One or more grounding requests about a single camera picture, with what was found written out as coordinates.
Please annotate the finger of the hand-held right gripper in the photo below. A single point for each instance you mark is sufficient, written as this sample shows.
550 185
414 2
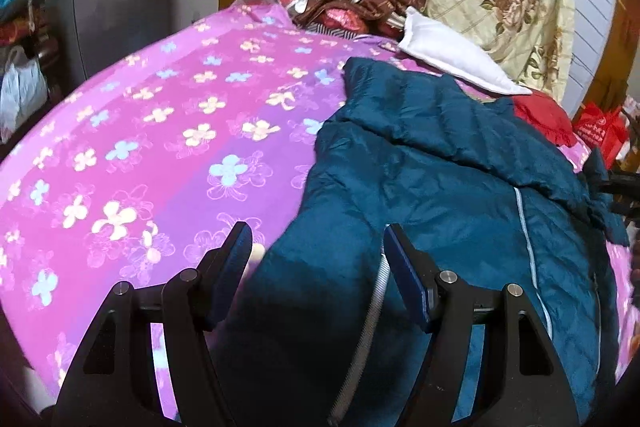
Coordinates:
622 183
625 210

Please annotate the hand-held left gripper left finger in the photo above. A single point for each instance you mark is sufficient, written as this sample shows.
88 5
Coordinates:
239 257

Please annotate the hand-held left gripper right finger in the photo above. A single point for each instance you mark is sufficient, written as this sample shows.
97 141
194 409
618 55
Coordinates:
407 277

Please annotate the teal quilted down jacket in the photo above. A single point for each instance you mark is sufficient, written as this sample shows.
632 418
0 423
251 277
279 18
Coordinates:
430 187

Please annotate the red gift bag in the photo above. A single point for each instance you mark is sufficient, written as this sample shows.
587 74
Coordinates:
600 129

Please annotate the red cushion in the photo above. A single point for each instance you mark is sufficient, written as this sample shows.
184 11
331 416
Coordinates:
542 114

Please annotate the pink floral bed sheet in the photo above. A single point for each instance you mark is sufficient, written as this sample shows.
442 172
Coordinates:
150 147

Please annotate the white pillow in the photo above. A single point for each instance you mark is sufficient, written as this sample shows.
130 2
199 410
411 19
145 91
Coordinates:
450 54

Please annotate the red patterned cloth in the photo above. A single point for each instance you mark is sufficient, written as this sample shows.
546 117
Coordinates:
342 19

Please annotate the white plastic bag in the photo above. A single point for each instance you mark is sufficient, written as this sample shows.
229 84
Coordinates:
20 87

